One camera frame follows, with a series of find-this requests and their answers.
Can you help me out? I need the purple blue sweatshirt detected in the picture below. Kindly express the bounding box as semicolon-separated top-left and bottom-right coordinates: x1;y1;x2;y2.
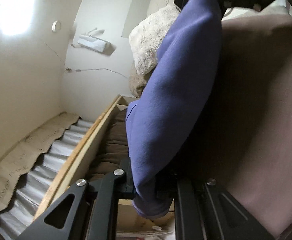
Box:
126;0;222;219

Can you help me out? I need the wooden bedside shelf left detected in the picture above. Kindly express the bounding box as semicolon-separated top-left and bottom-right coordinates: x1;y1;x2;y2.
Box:
32;94;176;240

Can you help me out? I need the white blue curtain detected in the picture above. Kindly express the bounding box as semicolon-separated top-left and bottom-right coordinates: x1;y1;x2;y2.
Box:
0;119;93;239

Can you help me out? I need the folded pink garment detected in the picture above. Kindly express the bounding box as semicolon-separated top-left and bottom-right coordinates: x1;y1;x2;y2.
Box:
203;13;292;239

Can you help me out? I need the brown paper curtain valance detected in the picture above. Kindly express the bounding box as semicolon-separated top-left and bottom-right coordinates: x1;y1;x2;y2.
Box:
0;112;79;211

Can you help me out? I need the white fluffy pillow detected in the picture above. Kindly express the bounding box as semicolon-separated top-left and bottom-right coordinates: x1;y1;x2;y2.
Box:
129;4;180;76

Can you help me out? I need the small beige quilted pillow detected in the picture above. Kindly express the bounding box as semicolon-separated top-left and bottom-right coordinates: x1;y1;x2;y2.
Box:
129;63;153;98

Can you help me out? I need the hanging thin white cord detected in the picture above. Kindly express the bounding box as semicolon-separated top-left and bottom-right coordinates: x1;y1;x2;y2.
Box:
42;41;129;79

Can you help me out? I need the round white wall fixture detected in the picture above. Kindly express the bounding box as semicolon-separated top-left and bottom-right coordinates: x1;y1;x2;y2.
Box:
52;21;61;33

